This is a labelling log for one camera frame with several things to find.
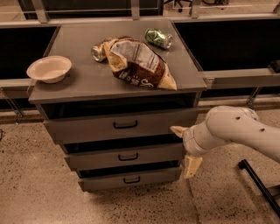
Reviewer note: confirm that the silver soda can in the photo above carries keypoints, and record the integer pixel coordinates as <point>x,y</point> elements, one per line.
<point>98,52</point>

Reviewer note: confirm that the grey metal railing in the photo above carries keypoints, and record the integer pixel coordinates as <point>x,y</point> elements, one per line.
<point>242,78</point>

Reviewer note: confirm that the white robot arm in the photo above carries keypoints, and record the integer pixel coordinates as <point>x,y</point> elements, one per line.
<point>224,125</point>

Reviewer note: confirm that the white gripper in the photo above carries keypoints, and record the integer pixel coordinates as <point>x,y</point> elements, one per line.
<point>189,141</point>

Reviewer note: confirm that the green soda can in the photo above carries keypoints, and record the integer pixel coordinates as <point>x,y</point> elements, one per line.
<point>158,38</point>

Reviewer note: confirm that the grey top drawer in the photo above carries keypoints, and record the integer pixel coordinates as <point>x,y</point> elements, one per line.
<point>118,126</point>

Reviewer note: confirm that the white paper bowl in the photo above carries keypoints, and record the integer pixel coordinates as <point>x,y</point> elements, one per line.
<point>51,69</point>

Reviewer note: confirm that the grey drawer cabinet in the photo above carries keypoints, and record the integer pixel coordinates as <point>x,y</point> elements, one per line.
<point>74,41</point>

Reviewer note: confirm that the brown chip bag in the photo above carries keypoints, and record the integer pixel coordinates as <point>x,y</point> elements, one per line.
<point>132,61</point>

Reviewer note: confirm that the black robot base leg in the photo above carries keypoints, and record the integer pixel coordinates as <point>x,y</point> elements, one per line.
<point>271,194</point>

